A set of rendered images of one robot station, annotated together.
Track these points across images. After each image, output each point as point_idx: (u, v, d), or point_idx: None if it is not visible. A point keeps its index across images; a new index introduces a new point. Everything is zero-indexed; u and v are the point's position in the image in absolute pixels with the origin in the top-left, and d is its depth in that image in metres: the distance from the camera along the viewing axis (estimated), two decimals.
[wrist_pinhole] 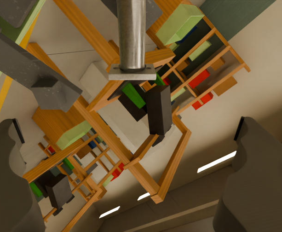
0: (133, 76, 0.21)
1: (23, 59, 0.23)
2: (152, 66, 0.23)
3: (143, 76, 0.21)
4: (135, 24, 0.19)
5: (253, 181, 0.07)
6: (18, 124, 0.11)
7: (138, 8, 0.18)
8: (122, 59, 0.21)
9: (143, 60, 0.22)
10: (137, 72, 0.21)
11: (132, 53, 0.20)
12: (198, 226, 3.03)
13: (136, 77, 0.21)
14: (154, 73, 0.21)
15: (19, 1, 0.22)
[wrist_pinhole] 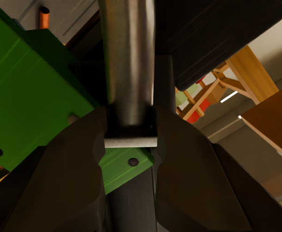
0: (132, 141, 0.11)
1: None
2: None
3: (151, 141, 0.11)
4: (136, 49, 0.10)
5: (177, 165, 0.07)
6: (109, 113, 0.12)
7: (142, 18, 0.09)
8: (112, 109, 0.12)
9: (151, 111, 0.12)
10: (140, 133, 0.12)
11: (131, 102, 0.11)
12: None
13: (138, 142, 0.11)
14: None
15: None
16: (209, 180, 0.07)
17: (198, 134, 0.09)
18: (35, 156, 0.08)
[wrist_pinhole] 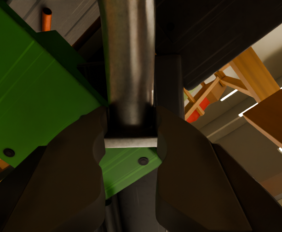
0: (132, 141, 0.11)
1: None
2: None
3: (151, 141, 0.12)
4: (136, 50, 0.10)
5: (178, 165, 0.07)
6: (109, 113, 0.12)
7: (142, 18, 0.09)
8: (112, 110, 0.12)
9: (151, 111, 0.12)
10: (140, 134, 0.12)
11: (131, 102, 0.11)
12: None
13: (138, 142, 0.12)
14: None
15: None
16: (209, 180, 0.07)
17: (198, 134, 0.09)
18: (35, 156, 0.08)
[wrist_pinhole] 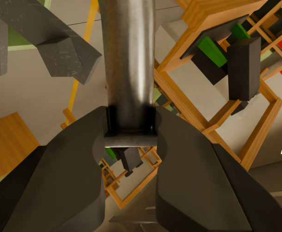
0: (132, 140, 0.11)
1: None
2: None
3: (151, 140, 0.11)
4: (136, 49, 0.10)
5: (177, 165, 0.07)
6: (109, 113, 0.12)
7: (141, 17, 0.09)
8: (112, 109, 0.12)
9: (151, 111, 0.12)
10: (140, 133, 0.12)
11: (131, 101, 0.11)
12: None
13: (138, 142, 0.11)
14: None
15: None
16: (209, 180, 0.07)
17: (198, 134, 0.09)
18: (35, 156, 0.08)
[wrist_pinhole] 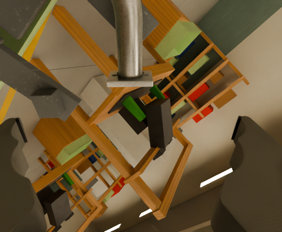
0: (130, 83, 0.22)
1: (23, 68, 0.24)
2: (149, 73, 0.24)
3: (140, 83, 0.22)
4: (132, 33, 0.20)
5: (250, 180, 0.07)
6: (21, 124, 0.11)
7: (135, 18, 0.19)
8: (120, 66, 0.22)
9: (141, 67, 0.22)
10: (135, 79, 0.22)
11: (129, 61, 0.21)
12: None
13: (134, 84, 0.22)
14: (151, 80, 0.22)
15: (21, 14, 0.23)
16: None
17: None
18: None
